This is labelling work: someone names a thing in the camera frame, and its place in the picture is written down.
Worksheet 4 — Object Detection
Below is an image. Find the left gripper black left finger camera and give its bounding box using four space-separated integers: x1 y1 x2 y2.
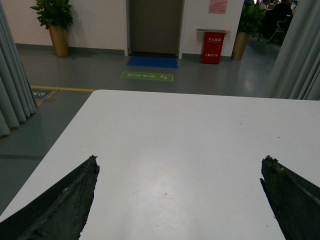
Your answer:
0 155 100 240

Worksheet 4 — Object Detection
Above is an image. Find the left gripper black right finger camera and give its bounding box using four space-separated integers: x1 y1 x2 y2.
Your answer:
260 155 320 240

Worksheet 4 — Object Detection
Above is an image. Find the grey curtain left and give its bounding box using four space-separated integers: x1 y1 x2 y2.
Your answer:
0 6 38 137

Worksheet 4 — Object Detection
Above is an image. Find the grey curtain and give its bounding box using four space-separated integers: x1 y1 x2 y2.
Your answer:
263 0 320 101
0 6 38 137

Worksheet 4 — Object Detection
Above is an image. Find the dark floor sign sticker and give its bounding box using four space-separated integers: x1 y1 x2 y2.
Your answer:
32 88 58 101

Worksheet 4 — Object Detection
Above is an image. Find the grey curtain right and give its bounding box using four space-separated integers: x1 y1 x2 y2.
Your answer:
263 0 320 101

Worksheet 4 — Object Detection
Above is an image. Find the green floor sign sticker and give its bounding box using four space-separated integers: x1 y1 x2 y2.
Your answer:
120 71 174 82

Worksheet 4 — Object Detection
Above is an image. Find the blue floor mat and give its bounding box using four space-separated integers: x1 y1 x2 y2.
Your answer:
127 56 178 69

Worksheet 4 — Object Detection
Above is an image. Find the seated person in black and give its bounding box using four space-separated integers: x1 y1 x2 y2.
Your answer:
260 0 294 39

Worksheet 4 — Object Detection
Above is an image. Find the red fire extinguisher box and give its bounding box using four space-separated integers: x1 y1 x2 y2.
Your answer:
196 28 231 65

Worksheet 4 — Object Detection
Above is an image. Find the potted plant gold pot right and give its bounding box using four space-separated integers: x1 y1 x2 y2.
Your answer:
231 5 265 61

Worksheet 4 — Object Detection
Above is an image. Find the potted plant gold pot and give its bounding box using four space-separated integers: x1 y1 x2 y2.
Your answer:
231 5 265 61
31 0 73 58

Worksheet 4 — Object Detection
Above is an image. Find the potted plant gold pot left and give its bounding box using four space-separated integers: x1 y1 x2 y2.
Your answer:
31 0 73 58

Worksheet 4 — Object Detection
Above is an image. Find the grey door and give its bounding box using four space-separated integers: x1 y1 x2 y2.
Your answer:
127 0 184 58

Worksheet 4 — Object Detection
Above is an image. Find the pink wall notice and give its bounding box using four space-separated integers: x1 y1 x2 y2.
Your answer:
208 0 228 15

